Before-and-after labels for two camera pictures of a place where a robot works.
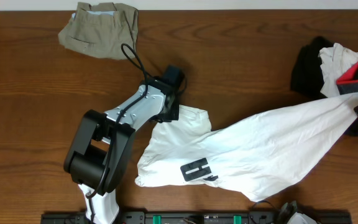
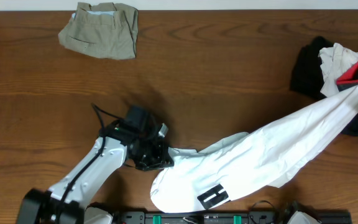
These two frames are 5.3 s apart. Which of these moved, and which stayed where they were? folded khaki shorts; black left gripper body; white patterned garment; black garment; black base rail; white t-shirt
Moved: black left gripper body; white t-shirt
Stayed: black base rail; white patterned garment; folded khaki shorts; black garment
